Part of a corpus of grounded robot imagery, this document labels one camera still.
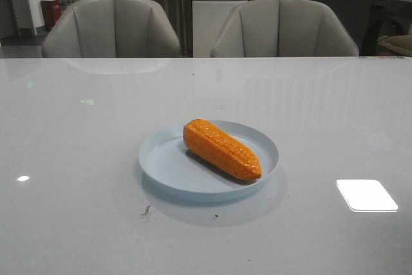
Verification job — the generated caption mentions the light blue round plate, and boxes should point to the light blue round plate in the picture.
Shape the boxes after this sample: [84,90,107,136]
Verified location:
[138,120,279,202]

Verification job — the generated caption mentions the red trash bin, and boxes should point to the red trash bin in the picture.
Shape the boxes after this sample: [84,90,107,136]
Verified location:
[41,0,61,31]

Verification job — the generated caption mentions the orange plastic corn cob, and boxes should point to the orange plastic corn cob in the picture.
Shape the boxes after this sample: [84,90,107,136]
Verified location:
[183,119,263,181]

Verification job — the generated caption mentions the dark side table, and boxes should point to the dark side table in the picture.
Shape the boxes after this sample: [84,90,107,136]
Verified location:
[360,0,411,56]

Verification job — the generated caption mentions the beige armchair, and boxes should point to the beige armchair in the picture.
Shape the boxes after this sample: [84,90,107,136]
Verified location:
[210,0,359,58]
[42,0,181,58]

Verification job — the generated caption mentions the beige armchair on right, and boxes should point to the beige armchair on right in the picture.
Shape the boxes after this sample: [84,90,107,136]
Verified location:
[210,0,359,58]

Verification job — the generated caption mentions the beige armchair on left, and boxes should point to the beige armchair on left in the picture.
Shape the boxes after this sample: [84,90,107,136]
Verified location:
[42,0,181,58]

